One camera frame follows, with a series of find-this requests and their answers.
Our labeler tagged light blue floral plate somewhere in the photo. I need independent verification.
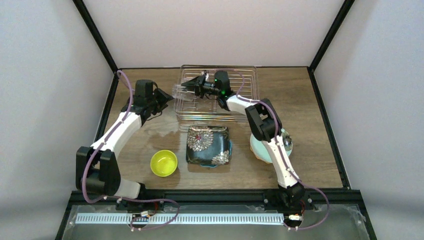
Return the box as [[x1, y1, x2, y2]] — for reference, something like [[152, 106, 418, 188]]
[[249, 128, 293, 156]]

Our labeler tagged black floral square plate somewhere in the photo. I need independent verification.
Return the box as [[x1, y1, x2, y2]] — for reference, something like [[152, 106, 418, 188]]
[[186, 125, 231, 165]]

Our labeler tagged white slotted cable duct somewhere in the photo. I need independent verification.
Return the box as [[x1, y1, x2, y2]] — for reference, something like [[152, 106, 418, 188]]
[[72, 213, 285, 225]]

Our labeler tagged blue plate under square plate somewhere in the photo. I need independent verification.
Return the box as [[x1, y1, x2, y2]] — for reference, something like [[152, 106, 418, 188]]
[[200, 141, 233, 169]]

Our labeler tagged right black frame post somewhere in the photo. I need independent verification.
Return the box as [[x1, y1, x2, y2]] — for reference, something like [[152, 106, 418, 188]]
[[308, 0, 355, 72]]

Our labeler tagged left black frame post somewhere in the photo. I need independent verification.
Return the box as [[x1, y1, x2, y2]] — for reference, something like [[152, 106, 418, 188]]
[[73, 0, 119, 74]]

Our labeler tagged black frame post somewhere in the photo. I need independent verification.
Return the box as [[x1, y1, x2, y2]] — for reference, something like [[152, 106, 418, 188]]
[[308, 0, 355, 72], [73, 0, 119, 74]]

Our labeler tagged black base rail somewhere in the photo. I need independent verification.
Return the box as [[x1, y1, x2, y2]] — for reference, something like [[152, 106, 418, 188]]
[[66, 188, 365, 213]]

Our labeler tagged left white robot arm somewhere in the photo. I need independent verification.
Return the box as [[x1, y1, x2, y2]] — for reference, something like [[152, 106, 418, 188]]
[[75, 79, 173, 199]]

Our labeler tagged yellow-green small bowl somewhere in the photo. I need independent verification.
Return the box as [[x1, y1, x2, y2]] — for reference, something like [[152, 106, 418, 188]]
[[150, 149, 178, 178]]

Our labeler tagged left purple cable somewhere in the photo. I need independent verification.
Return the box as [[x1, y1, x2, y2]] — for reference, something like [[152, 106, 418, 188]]
[[81, 69, 181, 232]]

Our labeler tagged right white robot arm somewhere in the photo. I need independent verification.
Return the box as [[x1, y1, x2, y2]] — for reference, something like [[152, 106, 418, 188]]
[[181, 70, 305, 202]]

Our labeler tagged metal wire dish rack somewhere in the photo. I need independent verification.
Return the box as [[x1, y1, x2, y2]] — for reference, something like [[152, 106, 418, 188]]
[[172, 64, 260, 122]]

